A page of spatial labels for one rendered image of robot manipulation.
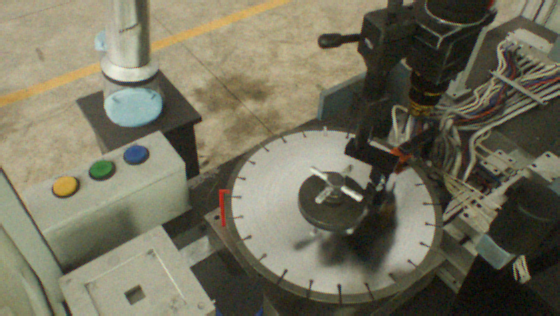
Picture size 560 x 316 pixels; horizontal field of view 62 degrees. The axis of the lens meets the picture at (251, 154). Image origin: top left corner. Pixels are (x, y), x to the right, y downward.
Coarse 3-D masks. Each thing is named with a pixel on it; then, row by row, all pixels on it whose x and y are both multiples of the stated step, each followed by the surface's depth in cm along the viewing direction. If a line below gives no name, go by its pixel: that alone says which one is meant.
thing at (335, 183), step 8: (312, 168) 75; (352, 168) 75; (320, 176) 74; (328, 176) 73; (336, 176) 73; (344, 176) 74; (328, 184) 72; (336, 184) 72; (344, 184) 72; (328, 192) 72; (336, 192) 73; (344, 192) 72; (352, 192) 71; (320, 200) 70; (360, 200) 71
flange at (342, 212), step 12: (312, 180) 78; (324, 180) 78; (348, 180) 78; (300, 192) 76; (312, 192) 76; (360, 192) 76; (300, 204) 75; (312, 204) 75; (324, 204) 74; (336, 204) 74; (348, 204) 75; (360, 204) 75; (312, 216) 73; (324, 216) 73; (336, 216) 73; (348, 216) 73; (360, 216) 73
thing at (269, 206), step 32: (256, 160) 82; (288, 160) 82; (320, 160) 82; (352, 160) 83; (256, 192) 78; (288, 192) 78; (384, 192) 78; (416, 192) 78; (256, 224) 73; (288, 224) 73; (384, 224) 73; (416, 224) 73; (256, 256) 70; (288, 256) 69; (320, 256) 69; (352, 256) 70; (384, 256) 69; (416, 256) 70; (320, 288) 66; (352, 288) 66
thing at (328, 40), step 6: (324, 36) 61; (330, 36) 61; (336, 36) 61; (342, 36) 62; (348, 36) 63; (354, 36) 63; (318, 42) 62; (324, 42) 61; (330, 42) 61; (336, 42) 61; (342, 42) 62; (348, 42) 63; (354, 42) 64; (324, 48) 62; (330, 48) 62
